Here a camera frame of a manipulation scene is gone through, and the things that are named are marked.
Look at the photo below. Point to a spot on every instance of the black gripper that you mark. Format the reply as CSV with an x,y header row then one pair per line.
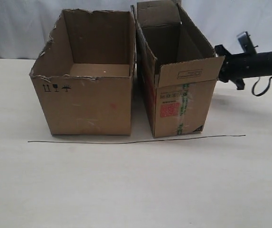
x,y
228,70

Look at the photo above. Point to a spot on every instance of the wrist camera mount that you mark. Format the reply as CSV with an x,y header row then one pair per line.
x,y
246,43

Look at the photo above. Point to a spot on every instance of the thin dark line marker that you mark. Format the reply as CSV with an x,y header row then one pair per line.
x,y
141,141

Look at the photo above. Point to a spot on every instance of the small taped cardboard box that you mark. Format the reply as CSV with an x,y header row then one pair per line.
x,y
177,68

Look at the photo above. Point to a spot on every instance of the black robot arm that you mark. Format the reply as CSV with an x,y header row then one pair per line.
x,y
237,67

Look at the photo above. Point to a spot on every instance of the large torn cardboard box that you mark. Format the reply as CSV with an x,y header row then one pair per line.
x,y
83,77

